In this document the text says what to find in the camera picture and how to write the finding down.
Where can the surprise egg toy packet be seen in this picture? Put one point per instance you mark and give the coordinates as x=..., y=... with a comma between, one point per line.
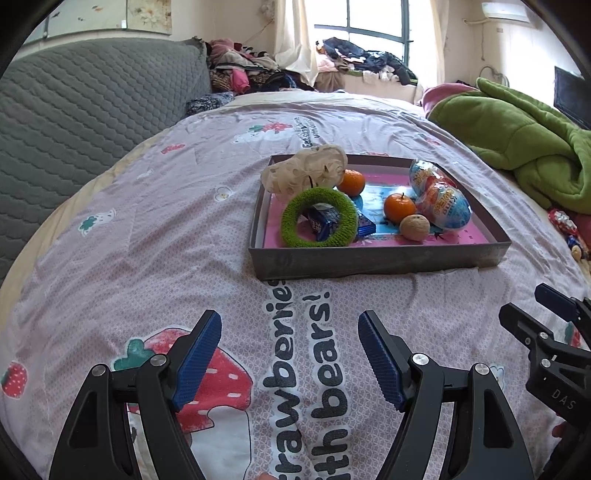
x=424, y=174

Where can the white air conditioner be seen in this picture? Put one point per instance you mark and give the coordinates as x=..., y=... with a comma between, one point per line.
x=505, y=12

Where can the pink pillow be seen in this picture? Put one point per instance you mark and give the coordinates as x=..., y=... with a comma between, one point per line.
x=434, y=95

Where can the blue snack packet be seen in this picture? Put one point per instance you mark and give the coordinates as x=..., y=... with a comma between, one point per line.
x=324, y=220

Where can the cream curtain right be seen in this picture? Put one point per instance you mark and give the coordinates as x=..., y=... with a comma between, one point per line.
x=436, y=21

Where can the small snacks pile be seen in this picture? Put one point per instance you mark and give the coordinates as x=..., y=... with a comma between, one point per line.
x=571, y=234

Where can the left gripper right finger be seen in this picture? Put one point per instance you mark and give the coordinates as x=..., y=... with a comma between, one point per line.
x=485, y=441

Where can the brown walnut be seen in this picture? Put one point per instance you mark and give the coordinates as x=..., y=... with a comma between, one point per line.
x=415, y=228

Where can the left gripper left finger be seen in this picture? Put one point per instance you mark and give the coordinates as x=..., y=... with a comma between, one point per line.
x=95, y=442

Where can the cream polka-dot scrunchie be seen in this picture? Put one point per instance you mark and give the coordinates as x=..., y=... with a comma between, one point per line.
x=320, y=166

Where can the cream curtain left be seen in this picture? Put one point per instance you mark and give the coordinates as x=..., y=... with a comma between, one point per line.
x=294, y=49

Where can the person's hand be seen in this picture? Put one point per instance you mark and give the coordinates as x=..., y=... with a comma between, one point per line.
x=559, y=430

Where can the window with dark frame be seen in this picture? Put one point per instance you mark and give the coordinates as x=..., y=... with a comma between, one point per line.
x=377, y=25

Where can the orange mandarin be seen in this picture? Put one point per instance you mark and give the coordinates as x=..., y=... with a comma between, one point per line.
x=398, y=206
x=352, y=184

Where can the grey quilted headboard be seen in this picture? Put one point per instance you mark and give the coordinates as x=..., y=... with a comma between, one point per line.
x=70, y=112

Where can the dark clothes on windowsill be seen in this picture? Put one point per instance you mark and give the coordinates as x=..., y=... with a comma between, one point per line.
x=367, y=60

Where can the cream curtain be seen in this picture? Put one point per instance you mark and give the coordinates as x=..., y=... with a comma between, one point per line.
x=294, y=49
x=436, y=21

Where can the floral wall painting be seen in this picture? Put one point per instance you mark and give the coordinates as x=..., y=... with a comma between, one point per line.
x=78, y=16

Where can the green fleece blanket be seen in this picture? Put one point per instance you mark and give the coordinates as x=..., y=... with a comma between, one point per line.
x=548, y=154

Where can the black wall television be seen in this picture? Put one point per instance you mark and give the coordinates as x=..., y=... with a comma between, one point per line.
x=572, y=97

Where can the clothes pile by headboard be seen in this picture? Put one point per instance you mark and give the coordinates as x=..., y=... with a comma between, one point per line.
x=241, y=70

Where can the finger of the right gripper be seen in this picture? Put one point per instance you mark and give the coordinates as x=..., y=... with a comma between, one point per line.
x=570, y=309
x=535, y=336

